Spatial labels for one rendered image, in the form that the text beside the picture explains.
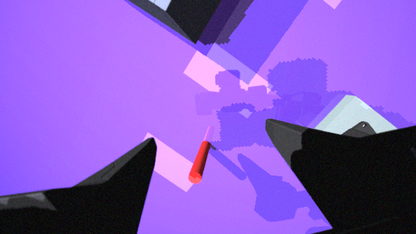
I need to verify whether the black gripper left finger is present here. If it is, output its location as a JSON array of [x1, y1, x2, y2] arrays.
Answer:
[[0, 138, 157, 234]]

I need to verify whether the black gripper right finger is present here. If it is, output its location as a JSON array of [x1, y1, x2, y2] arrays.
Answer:
[[265, 118, 416, 228]]

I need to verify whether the red peg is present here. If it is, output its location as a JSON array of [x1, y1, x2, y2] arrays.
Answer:
[[188, 141, 210, 184]]

